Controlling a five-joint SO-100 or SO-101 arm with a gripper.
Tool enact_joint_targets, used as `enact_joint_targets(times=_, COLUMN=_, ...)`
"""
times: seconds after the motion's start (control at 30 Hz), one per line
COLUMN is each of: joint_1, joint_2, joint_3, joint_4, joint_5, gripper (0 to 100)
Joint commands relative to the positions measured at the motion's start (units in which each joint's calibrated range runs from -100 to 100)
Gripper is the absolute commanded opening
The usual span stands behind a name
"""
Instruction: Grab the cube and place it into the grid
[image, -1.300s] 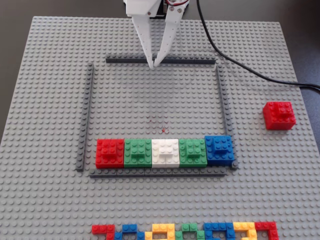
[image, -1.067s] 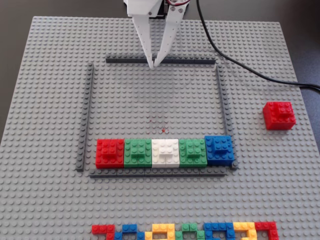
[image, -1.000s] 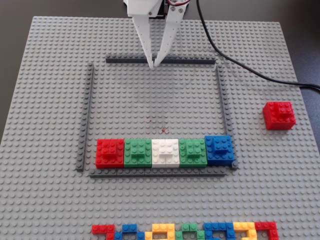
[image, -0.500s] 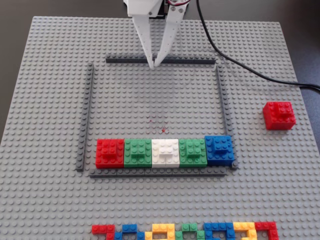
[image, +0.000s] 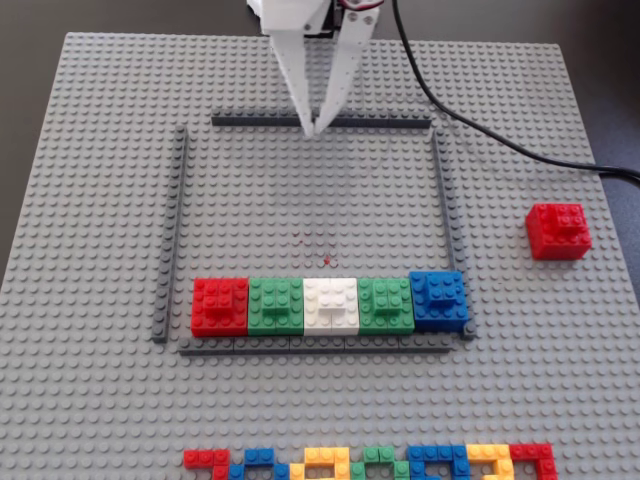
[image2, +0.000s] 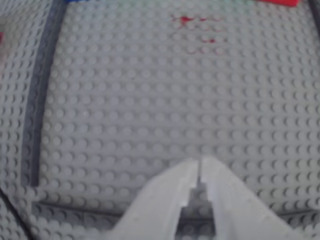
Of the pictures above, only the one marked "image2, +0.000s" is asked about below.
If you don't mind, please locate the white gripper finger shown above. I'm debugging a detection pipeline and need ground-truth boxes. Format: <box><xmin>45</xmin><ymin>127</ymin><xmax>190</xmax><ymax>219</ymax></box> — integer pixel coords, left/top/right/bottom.
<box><xmin>104</xmin><ymin>157</ymin><xmax>200</xmax><ymax>240</ymax></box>
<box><xmin>200</xmin><ymin>155</ymin><xmax>296</xmax><ymax>240</ymax></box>

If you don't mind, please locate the dark grey lego strip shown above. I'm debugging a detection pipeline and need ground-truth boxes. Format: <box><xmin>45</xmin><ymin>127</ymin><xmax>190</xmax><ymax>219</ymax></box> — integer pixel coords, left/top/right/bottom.
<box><xmin>31</xmin><ymin>183</ymin><xmax>320</xmax><ymax>240</ymax></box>
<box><xmin>21</xmin><ymin>0</ymin><xmax>67</xmax><ymax>188</ymax></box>

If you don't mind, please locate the grey lego baseplate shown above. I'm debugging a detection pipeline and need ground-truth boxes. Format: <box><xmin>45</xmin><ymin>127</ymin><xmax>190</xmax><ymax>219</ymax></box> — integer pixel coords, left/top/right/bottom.
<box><xmin>0</xmin><ymin>0</ymin><xmax>320</xmax><ymax>240</ymax></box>

